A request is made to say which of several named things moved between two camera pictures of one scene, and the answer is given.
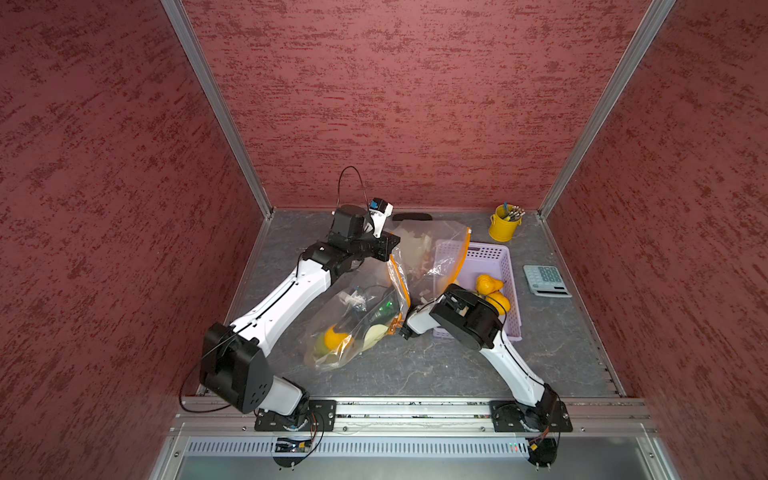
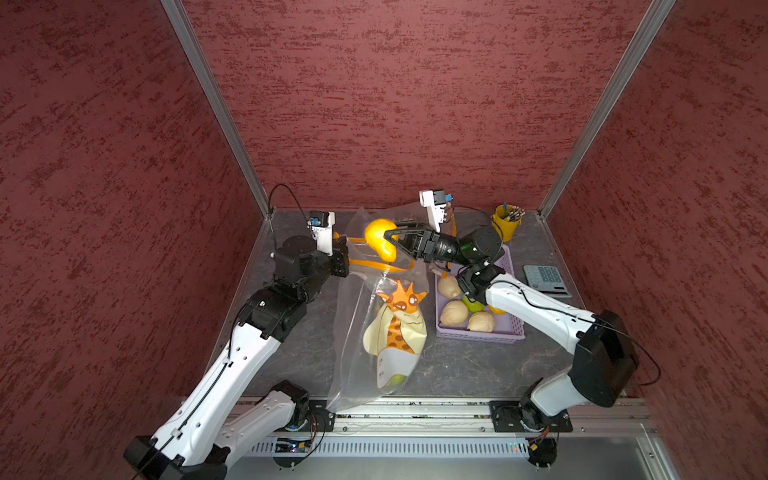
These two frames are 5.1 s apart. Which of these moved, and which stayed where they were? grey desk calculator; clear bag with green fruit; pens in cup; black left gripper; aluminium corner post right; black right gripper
Moved: black right gripper; clear bag with green fruit; black left gripper
Stayed: pens in cup; aluminium corner post right; grey desk calculator
